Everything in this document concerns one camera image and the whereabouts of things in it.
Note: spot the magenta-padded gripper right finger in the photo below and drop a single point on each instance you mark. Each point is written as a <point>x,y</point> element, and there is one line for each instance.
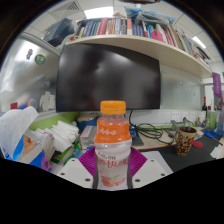
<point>150,171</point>

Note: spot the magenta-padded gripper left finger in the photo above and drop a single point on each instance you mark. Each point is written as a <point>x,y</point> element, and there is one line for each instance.
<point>75,171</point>

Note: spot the orange-capped drink bottle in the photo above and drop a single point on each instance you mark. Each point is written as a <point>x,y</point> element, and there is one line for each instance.
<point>112,150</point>

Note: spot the translucent purple water bottle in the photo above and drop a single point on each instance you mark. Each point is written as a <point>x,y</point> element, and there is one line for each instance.
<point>221,125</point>

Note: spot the large white paper sheet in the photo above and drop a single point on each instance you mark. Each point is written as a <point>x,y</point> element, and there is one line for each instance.
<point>159,156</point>

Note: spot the white folded tissue stack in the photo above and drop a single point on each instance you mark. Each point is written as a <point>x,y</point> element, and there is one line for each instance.
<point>65,135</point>

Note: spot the small blue box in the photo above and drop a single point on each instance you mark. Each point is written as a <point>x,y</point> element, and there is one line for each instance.
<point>134,131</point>

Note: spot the floral ceramic cup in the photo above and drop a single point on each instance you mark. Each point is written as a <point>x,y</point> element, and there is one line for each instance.
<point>185,141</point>

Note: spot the flat round red coaster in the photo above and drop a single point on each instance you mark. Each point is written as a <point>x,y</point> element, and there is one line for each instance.
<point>198,144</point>

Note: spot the grey metal laptop stand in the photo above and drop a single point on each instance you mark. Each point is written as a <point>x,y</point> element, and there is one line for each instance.
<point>178,123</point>

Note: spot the small white paper sheet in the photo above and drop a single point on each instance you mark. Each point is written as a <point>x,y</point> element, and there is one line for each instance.
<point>217,151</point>

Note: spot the white plastic bag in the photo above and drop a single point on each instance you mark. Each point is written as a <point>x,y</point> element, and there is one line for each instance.
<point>15,126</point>

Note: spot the black computer monitor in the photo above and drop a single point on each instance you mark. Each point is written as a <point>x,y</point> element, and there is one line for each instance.
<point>106,76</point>

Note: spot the purple hanging banner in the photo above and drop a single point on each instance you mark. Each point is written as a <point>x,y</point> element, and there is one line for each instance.
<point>217,85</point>

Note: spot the white wall sockets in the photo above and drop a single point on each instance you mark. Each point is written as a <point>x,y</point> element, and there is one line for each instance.
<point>185,116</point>

